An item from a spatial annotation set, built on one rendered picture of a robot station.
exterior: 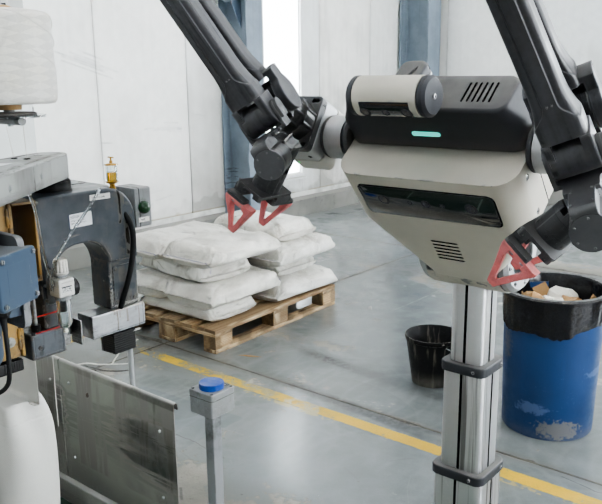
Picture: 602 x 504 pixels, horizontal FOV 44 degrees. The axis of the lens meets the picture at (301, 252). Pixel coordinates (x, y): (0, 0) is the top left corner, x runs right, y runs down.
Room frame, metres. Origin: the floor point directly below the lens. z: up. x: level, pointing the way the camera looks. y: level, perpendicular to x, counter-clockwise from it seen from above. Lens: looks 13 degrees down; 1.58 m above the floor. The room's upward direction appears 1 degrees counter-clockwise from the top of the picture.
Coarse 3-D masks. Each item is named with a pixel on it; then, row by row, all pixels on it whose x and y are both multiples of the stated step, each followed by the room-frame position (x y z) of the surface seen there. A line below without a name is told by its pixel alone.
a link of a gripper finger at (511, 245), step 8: (504, 240) 1.05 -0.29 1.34; (512, 240) 1.05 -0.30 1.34; (520, 240) 1.05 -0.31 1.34; (528, 240) 1.05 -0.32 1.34; (504, 248) 1.05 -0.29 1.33; (512, 248) 1.04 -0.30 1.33; (520, 248) 1.04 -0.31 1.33; (496, 256) 1.06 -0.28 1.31; (504, 256) 1.06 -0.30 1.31; (512, 256) 1.05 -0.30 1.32; (520, 256) 1.03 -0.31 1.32; (528, 256) 1.04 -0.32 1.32; (496, 264) 1.07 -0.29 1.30; (520, 264) 1.03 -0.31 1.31; (528, 264) 1.03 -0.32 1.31; (496, 272) 1.07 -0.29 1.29; (520, 272) 1.05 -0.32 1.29; (528, 272) 1.03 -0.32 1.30; (536, 272) 1.03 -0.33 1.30; (488, 280) 1.08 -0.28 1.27; (496, 280) 1.07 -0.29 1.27; (504, 280) 1.06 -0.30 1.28; (512, 280) 1.05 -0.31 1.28
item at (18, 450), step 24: (24, 360) 1.68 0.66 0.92; (0, 384) 1.75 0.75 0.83; (24, 384) 1.68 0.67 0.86; (0, 408) 1.66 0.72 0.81; (24, 408) 1.69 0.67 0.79; (48, 408) 1.73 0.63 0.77; (0, 432) 1.65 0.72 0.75; (24, 432) 1.66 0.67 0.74; (48, 432) 1.71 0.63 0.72; (0, 456) 1.65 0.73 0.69; (24, 456) 1.65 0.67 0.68; (48, 456) 1.71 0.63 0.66; (0, 480) 1.65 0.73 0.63; (24, 480) 1.65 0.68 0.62; (48, 480) 1.70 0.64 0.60
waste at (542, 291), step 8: (536, 288) 3.35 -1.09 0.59; (544, 288) 3.34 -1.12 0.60; (552, 288) 3.31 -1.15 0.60; (560, 288) 3.30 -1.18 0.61; (568, 288) 3.29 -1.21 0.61; (536, 296) 3.13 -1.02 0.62; (544, 296) 3.14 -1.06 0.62; (552, 296) 3.28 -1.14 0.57; (560, 296) 3.26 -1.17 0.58; (568, 296) 3.23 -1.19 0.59; (576, 296) 3.28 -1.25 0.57; (592, 296) 3.09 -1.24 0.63
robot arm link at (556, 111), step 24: (504, 0) 0.96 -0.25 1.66; (528, 0) 0.96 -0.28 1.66; (504, 24) 0.97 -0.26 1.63; (528, 24) 0.96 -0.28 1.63; (528, 48) 0.97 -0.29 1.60; (528, 72) 0.98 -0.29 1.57; (552, 72) 0.98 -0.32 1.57; (528, 96) 1.00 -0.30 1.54; (552, 96) 0.99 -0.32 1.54; (552, 120) 1.00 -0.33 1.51; (576, 120) 0.99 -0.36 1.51; (552, 144) 1.01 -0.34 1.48; (576, 144) 1.01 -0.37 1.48; (552, 168) 1.02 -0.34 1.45; (576, 168) 1.01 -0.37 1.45
